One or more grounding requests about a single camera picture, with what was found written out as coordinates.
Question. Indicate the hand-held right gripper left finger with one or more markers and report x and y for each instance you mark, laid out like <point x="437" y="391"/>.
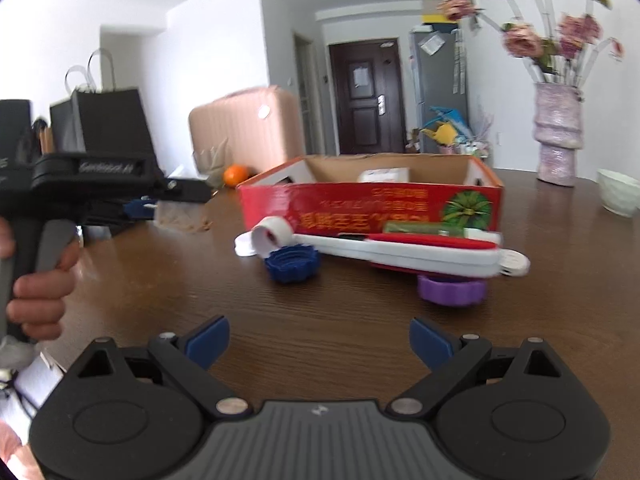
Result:
<point x="207" y="342"/>

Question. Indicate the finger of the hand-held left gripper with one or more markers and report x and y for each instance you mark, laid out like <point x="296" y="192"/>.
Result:
<point x="139" y="209"/>
<point x="190" y="191"/>

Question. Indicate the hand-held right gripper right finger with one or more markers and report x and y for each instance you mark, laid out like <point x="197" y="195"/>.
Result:
<point x="430" y="342"/>

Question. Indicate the purple ribbed lid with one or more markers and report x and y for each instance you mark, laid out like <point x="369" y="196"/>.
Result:
<point x="450" y="291"/>

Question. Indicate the white tape roll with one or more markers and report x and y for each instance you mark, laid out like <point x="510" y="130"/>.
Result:
<point x="281" y="227"/>

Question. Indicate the blue ribbed lid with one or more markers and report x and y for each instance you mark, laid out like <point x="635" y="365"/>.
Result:
<point x="290" y="262"/>

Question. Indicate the red cardboard box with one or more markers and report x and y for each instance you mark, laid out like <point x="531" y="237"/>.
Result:
<point x="350" y="205"/>

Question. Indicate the person's left hand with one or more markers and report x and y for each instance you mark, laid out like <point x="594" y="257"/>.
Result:
<point x="40" y="300"/>

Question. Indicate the crumpled clear plastic wrapper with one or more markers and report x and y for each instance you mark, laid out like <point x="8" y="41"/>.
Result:
<point x="210" y="165"/>

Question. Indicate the orange fruit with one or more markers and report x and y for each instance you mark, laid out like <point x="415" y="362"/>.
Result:
<point x="236" y="176"/>

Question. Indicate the large black paper bag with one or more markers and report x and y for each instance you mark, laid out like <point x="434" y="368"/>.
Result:
<point x="110" y="120"/>

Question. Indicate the pink suitcase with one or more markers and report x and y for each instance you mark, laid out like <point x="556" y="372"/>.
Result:
<point x="250" y="125"/>

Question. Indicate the dark brown door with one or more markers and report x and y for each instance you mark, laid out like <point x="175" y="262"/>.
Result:
<point x="367" y="110"/>

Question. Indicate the yellow plastic toy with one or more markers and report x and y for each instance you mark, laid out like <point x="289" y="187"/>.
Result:
<point x="440" y="134"/>

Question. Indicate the white ceramic bowl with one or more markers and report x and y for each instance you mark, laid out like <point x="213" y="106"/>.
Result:
<point x="620" y="192"/>

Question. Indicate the pink textured vase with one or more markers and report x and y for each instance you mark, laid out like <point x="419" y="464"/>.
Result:
<point x="557" y="130"/>

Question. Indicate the grey refrigerator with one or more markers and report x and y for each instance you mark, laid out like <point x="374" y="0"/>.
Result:
<point x="440" y="85"/>

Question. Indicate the yellow white box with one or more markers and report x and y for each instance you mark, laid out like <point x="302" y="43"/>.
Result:
<point x="435" y="17"/>

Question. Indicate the dried pink flower bouquet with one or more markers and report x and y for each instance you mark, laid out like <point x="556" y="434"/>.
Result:
<point x="522" y="42"/>

